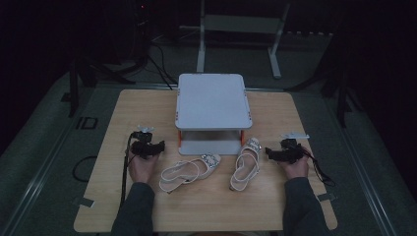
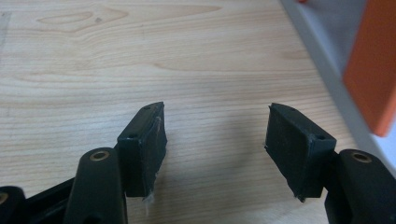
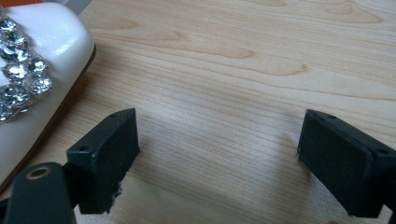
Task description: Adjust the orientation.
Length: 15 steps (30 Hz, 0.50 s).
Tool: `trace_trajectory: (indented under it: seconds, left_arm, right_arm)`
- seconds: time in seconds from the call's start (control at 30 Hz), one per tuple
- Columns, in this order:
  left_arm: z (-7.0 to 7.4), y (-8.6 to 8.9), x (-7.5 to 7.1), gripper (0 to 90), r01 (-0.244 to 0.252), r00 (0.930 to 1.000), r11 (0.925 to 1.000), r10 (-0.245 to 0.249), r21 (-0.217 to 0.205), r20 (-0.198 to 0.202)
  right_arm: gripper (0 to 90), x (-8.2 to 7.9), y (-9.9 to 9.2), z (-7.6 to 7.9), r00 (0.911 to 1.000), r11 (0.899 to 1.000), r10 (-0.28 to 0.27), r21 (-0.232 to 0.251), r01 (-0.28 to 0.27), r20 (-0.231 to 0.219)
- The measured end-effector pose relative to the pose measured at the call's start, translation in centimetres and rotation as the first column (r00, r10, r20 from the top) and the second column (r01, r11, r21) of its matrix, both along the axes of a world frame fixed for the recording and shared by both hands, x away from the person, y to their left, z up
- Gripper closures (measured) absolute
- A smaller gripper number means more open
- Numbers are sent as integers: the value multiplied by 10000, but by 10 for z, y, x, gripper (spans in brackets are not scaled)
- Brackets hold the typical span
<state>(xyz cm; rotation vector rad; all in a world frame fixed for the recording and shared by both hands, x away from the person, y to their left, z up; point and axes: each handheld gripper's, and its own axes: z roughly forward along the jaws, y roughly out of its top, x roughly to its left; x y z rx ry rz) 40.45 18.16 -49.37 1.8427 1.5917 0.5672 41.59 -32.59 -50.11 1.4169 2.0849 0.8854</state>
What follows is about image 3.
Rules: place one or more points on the orange object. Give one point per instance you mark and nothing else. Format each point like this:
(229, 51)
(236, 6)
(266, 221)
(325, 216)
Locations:
(18, 2)

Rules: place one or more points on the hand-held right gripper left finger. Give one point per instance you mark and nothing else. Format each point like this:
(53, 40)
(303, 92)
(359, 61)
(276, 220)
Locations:
(106, 165)

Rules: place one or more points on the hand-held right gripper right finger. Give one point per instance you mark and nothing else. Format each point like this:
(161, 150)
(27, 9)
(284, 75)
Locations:
(342, 168)

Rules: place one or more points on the white rhinestone shoe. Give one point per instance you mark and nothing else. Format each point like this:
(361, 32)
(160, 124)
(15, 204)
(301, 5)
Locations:
(34, 77)

